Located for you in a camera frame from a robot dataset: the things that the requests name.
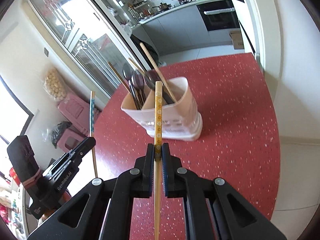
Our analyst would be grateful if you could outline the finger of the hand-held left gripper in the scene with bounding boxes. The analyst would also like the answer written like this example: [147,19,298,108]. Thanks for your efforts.
[50,137,92,170]
[64,137,97,172]

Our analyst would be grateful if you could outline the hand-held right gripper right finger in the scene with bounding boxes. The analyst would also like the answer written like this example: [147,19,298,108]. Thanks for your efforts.
[161,142,286,240]

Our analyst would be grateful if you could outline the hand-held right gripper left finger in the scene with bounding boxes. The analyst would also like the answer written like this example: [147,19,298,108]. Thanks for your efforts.
[27,144,155,240]

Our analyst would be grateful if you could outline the blue patterned chopstick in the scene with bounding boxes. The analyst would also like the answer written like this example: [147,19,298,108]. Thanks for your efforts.
[89,91,98,178]

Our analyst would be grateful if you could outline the beige plastic utensil holder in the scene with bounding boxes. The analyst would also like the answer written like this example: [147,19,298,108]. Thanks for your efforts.
[121,77,203,141]

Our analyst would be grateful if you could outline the yellow floral chopstick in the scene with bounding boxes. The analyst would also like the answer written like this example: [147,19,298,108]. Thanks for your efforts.
[154,81,163,240]

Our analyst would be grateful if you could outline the large steel spoon brown handle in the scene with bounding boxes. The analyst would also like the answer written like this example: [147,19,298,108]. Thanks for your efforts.
[144,70,175,104]

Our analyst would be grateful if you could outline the plain wooden chopstick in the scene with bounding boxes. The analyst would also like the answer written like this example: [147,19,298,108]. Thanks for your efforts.
[128,58,147,77]
[139,42,177,103]
[107,62,134,98]

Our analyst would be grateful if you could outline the black plastic bag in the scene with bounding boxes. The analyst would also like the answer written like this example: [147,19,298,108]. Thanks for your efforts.
[47,121,73,145]

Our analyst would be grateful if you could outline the pink plastic stool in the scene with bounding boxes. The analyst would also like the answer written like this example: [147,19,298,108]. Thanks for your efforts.
[57,92,100,155]

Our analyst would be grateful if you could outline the window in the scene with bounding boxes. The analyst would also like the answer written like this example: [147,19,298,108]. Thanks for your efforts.
[0,75,33,143]

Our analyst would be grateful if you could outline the bag of white balls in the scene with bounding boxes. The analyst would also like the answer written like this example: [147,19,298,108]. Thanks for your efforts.
[44,66,67,100]

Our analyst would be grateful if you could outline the sliding glass door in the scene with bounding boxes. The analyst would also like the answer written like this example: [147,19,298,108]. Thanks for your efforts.
[27,0,140,105]

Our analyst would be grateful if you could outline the white plastic bag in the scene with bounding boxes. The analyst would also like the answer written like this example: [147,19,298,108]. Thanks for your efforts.
[120,22,133,35]

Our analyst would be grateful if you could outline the spice rack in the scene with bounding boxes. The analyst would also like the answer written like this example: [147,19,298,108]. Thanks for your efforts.
[129,1,153,22]

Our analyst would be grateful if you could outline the cardboard box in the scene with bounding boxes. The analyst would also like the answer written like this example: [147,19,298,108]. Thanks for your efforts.
[229,30,245,50]

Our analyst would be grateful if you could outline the black built-in oven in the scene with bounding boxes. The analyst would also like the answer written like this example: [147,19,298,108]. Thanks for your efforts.
[196,0,240,32]

